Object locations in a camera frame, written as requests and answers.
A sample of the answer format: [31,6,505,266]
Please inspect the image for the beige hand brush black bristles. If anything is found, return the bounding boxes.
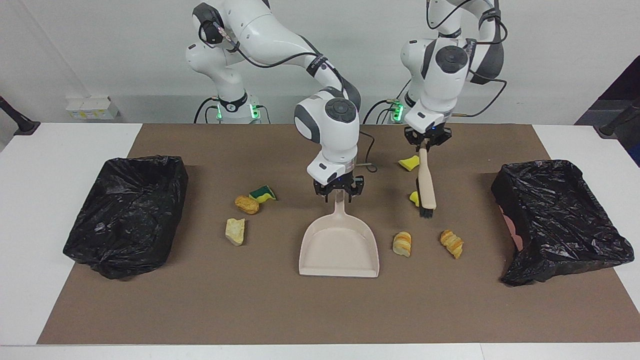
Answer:
[417,140,437,219]

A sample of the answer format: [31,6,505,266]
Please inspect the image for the beige plastic dustpan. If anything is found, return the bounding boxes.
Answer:
[298,189,380,278]

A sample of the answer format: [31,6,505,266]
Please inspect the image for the green and yellow sponge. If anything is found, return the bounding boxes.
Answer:
[249,185,277,203]

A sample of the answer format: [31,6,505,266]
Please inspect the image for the toy croissant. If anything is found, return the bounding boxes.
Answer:
[440,229,464,260]
[392,231,413,258]

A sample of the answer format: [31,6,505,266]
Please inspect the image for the brown bread roll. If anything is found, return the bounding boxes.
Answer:
[234,195,260,216]

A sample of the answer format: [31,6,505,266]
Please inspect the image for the pale bread chunk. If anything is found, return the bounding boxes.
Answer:
[225,217,246,247]

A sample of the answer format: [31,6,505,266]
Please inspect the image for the black bag bin pink inside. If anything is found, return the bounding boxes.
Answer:
[490,159,635,287]

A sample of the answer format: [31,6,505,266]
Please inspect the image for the black bag lined bin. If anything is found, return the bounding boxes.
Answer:
[63,155,189,280]

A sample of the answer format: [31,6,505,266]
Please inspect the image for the brown table mat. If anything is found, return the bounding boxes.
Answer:
[36,123,640,346]

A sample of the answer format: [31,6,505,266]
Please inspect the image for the black stand foot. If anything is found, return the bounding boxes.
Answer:
[0,96,41,136]
[598,97,640,139]

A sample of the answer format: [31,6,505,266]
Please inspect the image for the black left base cable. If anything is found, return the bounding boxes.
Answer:
[362,80,413,125]

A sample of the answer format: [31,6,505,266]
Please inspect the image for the black base cable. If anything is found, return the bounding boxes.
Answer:
[362,80,413,125]
[194,96,221,124]

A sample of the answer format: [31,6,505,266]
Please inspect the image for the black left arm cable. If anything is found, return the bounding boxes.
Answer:
[426,0,509,118]

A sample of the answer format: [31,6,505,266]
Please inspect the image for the black right base cable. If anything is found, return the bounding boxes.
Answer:
[194,96,221,124]

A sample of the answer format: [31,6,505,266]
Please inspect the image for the white wall socket box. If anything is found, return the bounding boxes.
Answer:
[65,96,121,121]

